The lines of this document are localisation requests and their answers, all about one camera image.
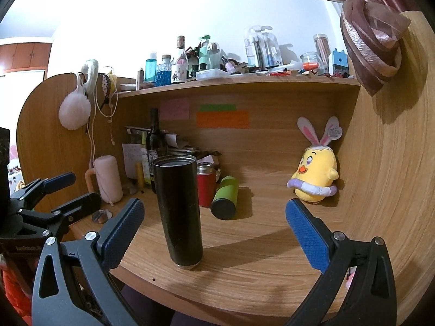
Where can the pink cylindrical mug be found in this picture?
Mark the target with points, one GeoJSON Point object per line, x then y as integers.
{"type": "Point", "coordinates": [107, 176]}

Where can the white fluffy earmuffs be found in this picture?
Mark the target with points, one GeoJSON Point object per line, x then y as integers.
{"type": "Point", "coordinates": [74, 108]}

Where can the wooden wall cabinet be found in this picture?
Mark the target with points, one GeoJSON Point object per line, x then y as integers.
{"type": "Point", "coordinates": [23, 54]}

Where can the wooden desk shelf unit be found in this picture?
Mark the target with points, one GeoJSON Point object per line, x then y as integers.
{"type": "Point", "coordinates": [272, 149]}

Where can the pink tied curtain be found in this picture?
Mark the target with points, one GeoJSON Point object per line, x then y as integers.
{"type": "Point", "coordinates": [370, 40]}

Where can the tall clear canister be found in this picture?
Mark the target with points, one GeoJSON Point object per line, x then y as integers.
{"type": "Point", "coordinates": [321, 52]}

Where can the packaged toothbrush set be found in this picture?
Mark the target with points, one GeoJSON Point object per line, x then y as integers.
{"type": "Point", "coordinates": [272, 51]}
{"type": "Point", "coordinates": [254, 49]}

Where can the red thermos bottle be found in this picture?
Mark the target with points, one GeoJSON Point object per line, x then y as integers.
{"type": "Point", "coordinates": [205, 190]}

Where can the tall black cup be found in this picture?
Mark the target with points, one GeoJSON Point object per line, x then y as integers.
{"type": "Point", "coordinates": [178, 210]}

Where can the pile of papers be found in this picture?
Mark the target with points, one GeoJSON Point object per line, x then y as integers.
{"type": "Point", "coordinates": [131, 156]}

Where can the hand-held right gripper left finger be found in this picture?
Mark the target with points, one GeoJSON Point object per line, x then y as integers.
{"type": "Point", "coordinates": [122, 227]}

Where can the green pump bottle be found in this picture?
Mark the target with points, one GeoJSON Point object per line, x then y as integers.
{"type": "Point", "coordinates": [204, 54]}

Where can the yellow chick plush toy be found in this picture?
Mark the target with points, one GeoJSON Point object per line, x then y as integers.
{"type": "Point", "coordinates": [316, 173]}

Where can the white flat plastic box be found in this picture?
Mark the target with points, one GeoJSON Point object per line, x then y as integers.
{"type": "Point", "coordinates": [212, 74]}

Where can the orange red fabric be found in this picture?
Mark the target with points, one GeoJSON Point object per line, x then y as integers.
{"type": "Point", "coordinates": [15, 285]}

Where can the orange sticky note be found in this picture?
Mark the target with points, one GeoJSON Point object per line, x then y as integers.
{"type": "Point", "coordinates": [222, 120]}

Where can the patterned headband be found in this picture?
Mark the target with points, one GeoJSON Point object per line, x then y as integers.
{"type": "Point", "coordinates": [107, 86]}

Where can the bottle of blue beads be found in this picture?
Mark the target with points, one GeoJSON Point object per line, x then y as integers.
{"type": "Point", "coordinates": [163, 73]}

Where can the green sticky note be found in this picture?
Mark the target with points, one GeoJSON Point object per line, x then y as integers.
{"type": "Point", "coordinates": [217, 107]}

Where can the dark wine bottle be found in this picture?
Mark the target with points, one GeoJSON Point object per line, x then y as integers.
{"type": "Point", "coordinates": [155, 135]}

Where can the blue and white box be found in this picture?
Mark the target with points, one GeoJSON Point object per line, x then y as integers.
{"type": "Point", "coordinates": [340, 62]}

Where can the green bottle with black cap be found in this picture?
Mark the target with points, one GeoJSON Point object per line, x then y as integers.
{"type": "Point", "coordinates": [226, 193]}

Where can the blue liquid bottle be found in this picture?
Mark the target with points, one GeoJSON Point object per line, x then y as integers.
{"type": "Point", "coordinates": [151, 69]}

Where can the round metal lid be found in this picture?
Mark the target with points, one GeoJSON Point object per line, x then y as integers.
{"type": "Point", "coordinates": [101, 216]}

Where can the glass bottle with silver cap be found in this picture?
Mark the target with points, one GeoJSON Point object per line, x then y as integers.
{"type": "Point", "coordinates": [213, 56]}

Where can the yellow tube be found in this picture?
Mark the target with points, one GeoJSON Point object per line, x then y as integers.
{"type": "Point", "coordinates": [139, 176]}

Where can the pink sticky note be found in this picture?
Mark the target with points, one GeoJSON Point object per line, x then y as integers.
{"type": "Point", "coordinates": [174, 108]}

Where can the clear bottle with pink label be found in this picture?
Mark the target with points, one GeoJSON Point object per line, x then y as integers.
{"type": "Point", "coordinates": [179, 64]}

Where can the short glass jar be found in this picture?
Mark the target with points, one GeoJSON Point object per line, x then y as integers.
{"type": "Point", "coordinates": [310, 61]}

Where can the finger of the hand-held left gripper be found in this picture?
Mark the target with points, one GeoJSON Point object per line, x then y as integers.
{"type": "Point", "coordinates": [79, 205]}
{"type": "Point", "coordinates": [59, 180]}

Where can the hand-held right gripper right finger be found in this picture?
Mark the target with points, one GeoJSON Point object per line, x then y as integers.
{"type": "Point", "coordinates": [306, 234]}

